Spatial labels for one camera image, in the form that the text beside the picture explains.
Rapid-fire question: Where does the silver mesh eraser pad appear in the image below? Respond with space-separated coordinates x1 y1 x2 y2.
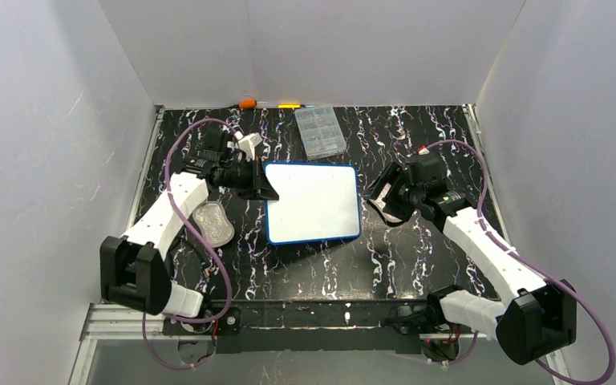
377 205 401 226
192 201 235 248

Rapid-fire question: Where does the blue framed whiteboard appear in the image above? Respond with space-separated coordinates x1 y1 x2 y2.
264 162 363 245

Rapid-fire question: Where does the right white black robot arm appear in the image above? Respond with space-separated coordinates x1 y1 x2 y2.
365 154 577 365

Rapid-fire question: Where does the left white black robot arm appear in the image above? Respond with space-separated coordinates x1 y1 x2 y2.
99 132 279 318

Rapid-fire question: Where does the clear plastic screw box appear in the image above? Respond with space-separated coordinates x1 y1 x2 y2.
294 106 347 160

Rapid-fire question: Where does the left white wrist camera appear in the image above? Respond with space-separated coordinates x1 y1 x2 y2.
233 132 262 160

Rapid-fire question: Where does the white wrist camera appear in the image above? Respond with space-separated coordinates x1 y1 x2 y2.
417 146 430 156
233 132 262 160

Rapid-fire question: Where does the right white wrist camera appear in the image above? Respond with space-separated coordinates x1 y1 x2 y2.
417 146 430 156

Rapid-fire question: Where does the orange handled tool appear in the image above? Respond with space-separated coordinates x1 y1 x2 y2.
237 99 257 110

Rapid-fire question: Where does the yellow handled tool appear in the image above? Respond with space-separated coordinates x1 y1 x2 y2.
277 103 304 109

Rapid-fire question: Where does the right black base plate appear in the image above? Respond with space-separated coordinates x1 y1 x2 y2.
386 302 472 334

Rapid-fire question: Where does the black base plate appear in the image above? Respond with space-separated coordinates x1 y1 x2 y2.
164 306 242 336
386 302 472 334

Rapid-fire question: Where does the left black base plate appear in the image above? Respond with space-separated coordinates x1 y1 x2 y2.
164 306 242 336

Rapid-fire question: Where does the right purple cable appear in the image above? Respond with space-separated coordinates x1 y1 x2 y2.
418 139 616 385

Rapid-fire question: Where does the aluminium rail frame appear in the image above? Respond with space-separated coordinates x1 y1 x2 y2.
68 300 572 385

